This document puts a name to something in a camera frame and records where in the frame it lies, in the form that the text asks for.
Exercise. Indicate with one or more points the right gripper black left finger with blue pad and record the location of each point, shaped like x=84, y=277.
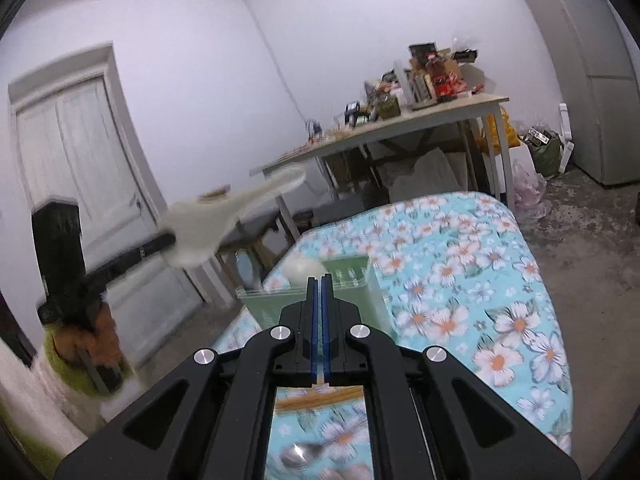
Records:
x=210, y=417

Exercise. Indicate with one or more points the red box on table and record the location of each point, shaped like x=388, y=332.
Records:
x=444, y=88

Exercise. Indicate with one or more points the wooden chair black seat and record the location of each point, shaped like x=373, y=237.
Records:
x=220, y=277

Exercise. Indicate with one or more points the green jar on table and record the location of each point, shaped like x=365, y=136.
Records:
x=387, y=106

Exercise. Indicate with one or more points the grey refrigerator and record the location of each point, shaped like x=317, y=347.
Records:
x=598, y=84

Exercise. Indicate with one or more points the metal spoon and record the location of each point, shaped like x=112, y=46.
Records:
x=301, y=455

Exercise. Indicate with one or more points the wooden chopstick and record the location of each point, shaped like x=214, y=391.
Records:
x=317, y=397

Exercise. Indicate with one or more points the floral teal tablecloth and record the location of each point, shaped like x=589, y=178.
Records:
x=455, y=272

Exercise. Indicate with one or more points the white long table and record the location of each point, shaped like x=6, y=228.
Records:
x=482, y=105

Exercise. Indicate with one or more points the green plastic utensil holder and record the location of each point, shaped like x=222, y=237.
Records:
x=354, y=280

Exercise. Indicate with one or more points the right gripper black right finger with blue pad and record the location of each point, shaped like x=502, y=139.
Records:
x=429, y=416

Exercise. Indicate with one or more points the white sack under table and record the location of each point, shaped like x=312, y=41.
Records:
x=434, y=173

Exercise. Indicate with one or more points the white ceramic spoon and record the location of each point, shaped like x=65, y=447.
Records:
x=200, y=225
x=294, y=272

